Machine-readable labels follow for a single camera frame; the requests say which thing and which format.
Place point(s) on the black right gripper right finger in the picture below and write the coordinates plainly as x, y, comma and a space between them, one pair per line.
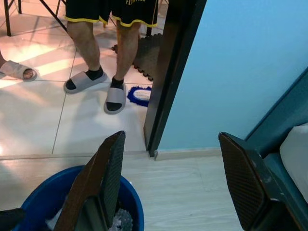
245, 183

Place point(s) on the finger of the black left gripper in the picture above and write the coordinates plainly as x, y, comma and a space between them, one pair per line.
12, 216

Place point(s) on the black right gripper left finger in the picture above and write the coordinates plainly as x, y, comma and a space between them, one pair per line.
96, 187

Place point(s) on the blue plastic bucket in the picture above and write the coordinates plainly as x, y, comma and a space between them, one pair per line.
38, 199

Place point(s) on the crumpled clear plastic trash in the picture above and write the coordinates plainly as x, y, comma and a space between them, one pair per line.
124, 220

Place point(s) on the grey slide slipper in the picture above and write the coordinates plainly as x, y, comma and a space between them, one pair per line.
115, 96
79, 83

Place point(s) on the blue white mop head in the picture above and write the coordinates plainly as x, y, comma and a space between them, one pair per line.
139, 95

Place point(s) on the black foam floor mat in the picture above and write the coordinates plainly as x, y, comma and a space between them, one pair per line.
149, 55

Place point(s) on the person in black shorts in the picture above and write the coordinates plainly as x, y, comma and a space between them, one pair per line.
84, 43

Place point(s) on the beige slide slipper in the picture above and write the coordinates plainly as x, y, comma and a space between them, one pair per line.
12, 69

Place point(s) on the dark door frame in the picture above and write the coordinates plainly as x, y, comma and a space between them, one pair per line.
173, 72

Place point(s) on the black metal table frame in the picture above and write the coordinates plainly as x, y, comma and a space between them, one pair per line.
8, 19

